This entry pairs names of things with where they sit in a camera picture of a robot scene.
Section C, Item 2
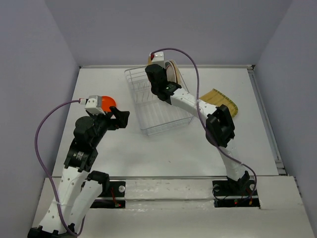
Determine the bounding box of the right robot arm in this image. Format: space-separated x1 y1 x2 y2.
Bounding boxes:
145 64 253 196

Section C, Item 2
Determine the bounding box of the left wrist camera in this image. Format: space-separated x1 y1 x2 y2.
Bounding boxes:
85 95 105 116

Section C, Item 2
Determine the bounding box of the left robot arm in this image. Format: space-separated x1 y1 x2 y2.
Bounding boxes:
28 106 130 238

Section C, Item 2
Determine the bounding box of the beige plate with leaf design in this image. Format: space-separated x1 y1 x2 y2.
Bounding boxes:
169 60 185 88

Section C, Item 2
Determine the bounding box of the tan round plate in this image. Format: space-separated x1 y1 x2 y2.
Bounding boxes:
147 55 152 65

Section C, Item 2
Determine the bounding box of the white plate with green rim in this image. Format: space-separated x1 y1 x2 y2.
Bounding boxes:
165 61 177 83

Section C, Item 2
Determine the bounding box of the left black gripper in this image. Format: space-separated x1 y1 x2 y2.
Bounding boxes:
89 106 130 146

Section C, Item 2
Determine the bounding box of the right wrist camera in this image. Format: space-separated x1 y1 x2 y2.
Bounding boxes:
150 51 165 68

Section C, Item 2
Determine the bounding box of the orange translucent plate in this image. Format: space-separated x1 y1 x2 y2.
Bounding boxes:
101 96 116 113

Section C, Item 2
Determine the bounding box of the white wire dish rack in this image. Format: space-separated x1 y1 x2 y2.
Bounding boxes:
124 66 193 136

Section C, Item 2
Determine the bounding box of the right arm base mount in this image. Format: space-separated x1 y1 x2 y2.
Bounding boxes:
212 180 260 208

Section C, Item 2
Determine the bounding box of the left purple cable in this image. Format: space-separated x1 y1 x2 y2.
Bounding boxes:
34 98 86 236

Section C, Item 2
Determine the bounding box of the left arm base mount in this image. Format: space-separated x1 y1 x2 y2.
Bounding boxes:
91 180 126 209

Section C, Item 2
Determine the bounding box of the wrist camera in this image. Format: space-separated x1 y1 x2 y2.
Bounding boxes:
150 51 165 68
85 95 105 116

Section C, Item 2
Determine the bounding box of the yellow bamboo-pattern rectangular plate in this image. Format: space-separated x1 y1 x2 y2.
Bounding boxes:
200 88 238 118

